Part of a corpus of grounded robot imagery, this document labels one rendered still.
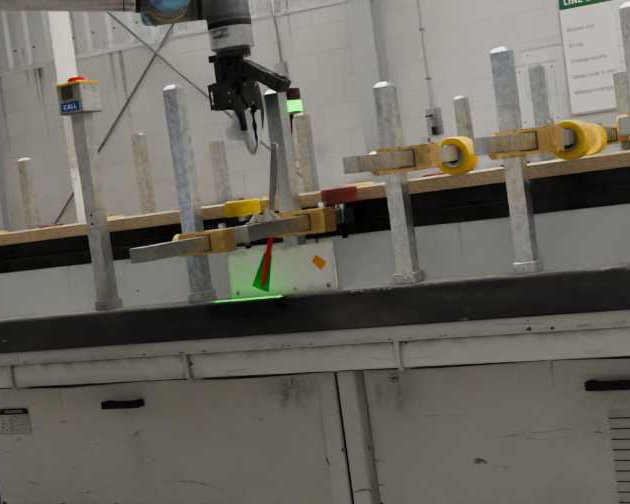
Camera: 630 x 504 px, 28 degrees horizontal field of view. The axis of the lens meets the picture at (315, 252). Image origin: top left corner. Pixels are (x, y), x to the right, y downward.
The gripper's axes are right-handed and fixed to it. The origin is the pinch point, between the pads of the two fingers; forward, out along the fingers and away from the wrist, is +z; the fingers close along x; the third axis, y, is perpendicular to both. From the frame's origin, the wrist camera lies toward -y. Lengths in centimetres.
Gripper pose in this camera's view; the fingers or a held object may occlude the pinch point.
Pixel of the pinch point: (255, 147)
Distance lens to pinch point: 255.5
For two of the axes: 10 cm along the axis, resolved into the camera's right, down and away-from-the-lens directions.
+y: -8.7, 0.9, 4.9
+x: -4.8, 1.1, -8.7
